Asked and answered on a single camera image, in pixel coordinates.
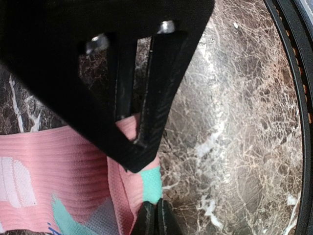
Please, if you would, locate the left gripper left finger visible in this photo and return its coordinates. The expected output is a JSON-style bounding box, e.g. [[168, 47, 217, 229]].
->
[[131, 201, 155, 235]]

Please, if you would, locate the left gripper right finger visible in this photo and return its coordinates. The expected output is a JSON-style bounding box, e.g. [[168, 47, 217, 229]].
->
[[156, 199, 182, 235]]

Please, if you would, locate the pink patterned sock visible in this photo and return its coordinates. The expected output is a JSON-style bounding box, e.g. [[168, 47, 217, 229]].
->
[[0, 126, 162, 235]]

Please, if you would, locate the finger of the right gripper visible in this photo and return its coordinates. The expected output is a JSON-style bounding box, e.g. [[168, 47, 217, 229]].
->
[[0, 0, 214, 173]]

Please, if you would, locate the black front rail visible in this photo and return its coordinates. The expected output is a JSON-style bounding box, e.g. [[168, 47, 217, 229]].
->
[[265, 0, 313, 235]]

